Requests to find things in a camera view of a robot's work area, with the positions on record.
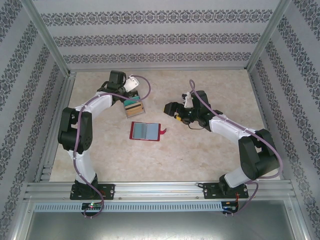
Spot red leather card holder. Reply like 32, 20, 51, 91
129, 121, 168, 141

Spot gold card stack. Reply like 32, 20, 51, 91
125, 102, 144, 117

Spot tan striped card block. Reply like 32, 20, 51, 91
123, 96, 146, 119

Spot grey metal panel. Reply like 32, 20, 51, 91
12, 211, 309, 240

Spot left controller circuit board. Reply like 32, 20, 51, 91
81, 202, 103, 210

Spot thin black right gripper cable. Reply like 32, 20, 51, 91
187, 122, 205, 131

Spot aluminium side rail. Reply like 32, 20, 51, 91
34, 71, 76, 183
249, 70, 285, 180

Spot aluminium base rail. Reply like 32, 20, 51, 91
23, 181, 297, 201

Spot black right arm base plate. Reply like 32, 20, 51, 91
202, 182, 250, 200

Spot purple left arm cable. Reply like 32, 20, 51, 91
72, 74, 152, 220

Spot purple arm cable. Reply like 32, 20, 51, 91
188, 79, 285, 218
72, 74, 152, 220

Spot aluminium corner post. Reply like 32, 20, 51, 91
18, 0, 70, 73
245, 0, 293, 71

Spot slotted grey cable duct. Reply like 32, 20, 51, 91
33, 201, 223, 212

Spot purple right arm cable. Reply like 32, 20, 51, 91
188, 79, 285, 218

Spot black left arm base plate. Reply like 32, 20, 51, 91
69, 183, 116, 201

